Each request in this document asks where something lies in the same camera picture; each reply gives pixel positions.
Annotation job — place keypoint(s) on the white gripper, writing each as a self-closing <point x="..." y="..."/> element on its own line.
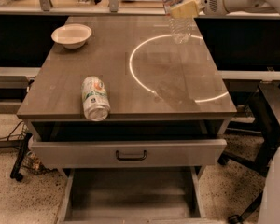
<point x="211" y="1"/>

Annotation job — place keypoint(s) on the clear plastic water bottle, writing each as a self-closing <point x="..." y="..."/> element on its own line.
<point x="179" y="24"/>

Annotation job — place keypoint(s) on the grey drawer cabinet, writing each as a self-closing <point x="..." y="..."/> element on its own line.
<point x="157" y="90"/>

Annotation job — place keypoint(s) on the grey top drawer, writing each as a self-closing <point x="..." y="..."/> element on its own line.
<point x="102" y="154"/>

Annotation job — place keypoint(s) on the open middle drawer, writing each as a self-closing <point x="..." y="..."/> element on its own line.
<point x="132" y="196"/>

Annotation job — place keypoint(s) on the white bowl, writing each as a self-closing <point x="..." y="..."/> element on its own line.
<point x="72" y="36"/>

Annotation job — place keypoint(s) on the black office chair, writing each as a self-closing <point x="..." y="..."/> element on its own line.
<point x="261" y="134"/>

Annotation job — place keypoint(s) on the silver green soda can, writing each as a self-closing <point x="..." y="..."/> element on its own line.
<point x="94" y="99"/>

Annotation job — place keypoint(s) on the black wheeled stand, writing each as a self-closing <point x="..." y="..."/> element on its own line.
<point x="15" y="173"/>

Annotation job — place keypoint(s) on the black drawer handle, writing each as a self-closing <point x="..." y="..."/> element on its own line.
<point x="130" y="157"/>

